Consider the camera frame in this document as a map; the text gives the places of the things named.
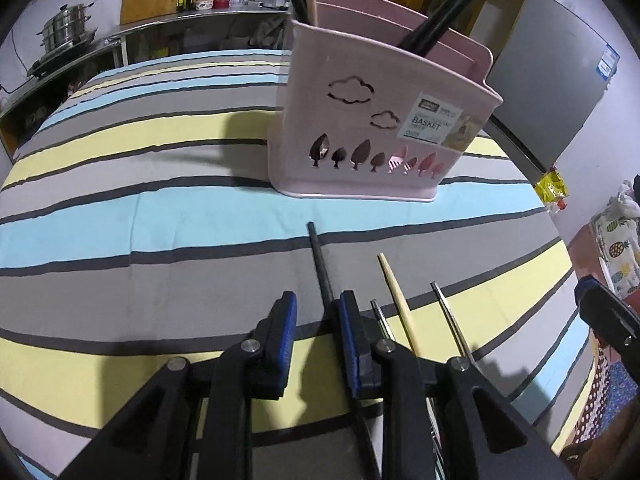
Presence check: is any pineapple pattern cloth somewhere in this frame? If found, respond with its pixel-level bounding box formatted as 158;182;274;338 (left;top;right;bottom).
590;180;639;299

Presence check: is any yellow snack bag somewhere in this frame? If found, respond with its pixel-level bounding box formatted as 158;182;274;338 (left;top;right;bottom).
534;167;568;214

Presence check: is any stainless steel steamer pot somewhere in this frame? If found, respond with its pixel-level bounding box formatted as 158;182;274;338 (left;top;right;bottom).
39;2;93;53

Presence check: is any striped tablecloth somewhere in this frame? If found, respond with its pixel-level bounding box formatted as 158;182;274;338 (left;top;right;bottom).
1;50;597;479

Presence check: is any gas stove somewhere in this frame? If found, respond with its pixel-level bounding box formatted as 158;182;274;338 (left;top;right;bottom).
27;30;112;79

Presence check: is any pink plastic utensil basket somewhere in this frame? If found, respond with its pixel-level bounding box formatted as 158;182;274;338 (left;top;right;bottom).
267;0;502;202

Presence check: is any low wooden shelf cabinet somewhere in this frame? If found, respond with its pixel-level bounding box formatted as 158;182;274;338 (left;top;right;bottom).
1;39;122;159

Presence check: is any steel kitchen counter table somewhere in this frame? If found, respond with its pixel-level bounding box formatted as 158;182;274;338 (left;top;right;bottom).
103;6;291;66

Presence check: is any wooden chopstick on table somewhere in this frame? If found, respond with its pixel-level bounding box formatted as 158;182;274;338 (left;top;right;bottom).
378;252;424;358

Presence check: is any grey refrigerator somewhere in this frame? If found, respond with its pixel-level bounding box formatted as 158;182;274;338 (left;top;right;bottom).
485;0;620;182

